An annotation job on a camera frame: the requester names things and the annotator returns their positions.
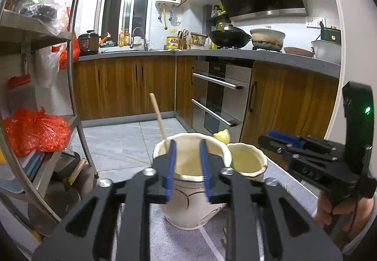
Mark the white cooking pot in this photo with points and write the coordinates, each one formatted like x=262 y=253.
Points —
x=267 y=39

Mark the black wok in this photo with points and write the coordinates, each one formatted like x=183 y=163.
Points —
x=229 y=36

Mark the white ceramic utensil holder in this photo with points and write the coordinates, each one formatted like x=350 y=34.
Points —
x=189 y=208

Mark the yellow silicone spatula in holder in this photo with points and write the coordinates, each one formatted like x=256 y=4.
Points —
x=223 y=136

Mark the stainless steel oven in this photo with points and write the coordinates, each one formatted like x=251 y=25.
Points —
x=221 y=91

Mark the person's right hand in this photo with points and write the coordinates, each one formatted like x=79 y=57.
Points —
x=360 y=211

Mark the wooden kitchen cabinets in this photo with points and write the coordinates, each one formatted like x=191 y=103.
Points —
x=286 y=98

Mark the white bowl on counter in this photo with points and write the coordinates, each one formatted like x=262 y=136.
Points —
x=327 y=51

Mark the clear plastic bag on shelf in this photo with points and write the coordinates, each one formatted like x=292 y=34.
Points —
x=52 y=14

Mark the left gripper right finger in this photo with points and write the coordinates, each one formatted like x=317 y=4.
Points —
x=216 y=176

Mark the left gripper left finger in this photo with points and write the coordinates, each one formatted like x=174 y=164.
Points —
x=160 y=183

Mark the wooden chopstick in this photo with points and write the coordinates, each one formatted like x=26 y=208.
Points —
x=159 y=119

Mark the grey patterned table mat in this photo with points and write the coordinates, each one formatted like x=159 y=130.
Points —
x=287 y=228

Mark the red plastic bag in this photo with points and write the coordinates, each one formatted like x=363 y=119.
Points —
x=29 y=130

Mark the yellow oil bottle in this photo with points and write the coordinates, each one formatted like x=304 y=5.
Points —
x=172 y=41

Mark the metal storage shelf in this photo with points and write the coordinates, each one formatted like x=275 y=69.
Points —
x=37 y=71

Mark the kitchen faucet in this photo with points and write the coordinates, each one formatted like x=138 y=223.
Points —
x=138 y=40

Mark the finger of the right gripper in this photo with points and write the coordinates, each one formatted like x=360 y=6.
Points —
x=286 y=139
x=274 y=145

